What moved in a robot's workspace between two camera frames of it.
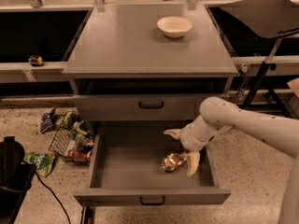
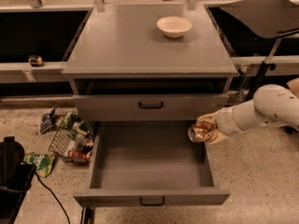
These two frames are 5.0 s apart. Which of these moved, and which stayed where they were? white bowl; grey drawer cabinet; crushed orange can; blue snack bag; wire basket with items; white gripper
Moved: crushed orange can; white gripper
Stayed: blue snack bag; wire basket with items; white bowl; grey drawer cabinet
